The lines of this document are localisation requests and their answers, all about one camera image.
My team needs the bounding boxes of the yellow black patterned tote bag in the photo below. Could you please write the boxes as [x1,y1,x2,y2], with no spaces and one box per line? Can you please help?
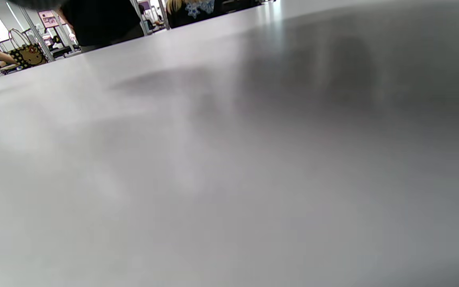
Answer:
[7,29,49,69]

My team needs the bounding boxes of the pink poster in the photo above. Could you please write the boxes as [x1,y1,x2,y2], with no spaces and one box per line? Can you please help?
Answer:
[38,10,65,28]

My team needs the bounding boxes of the silver metal post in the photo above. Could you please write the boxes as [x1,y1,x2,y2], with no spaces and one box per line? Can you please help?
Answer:
[129,0,148,36]
[8,2,55,62]
[157,0,171,30]

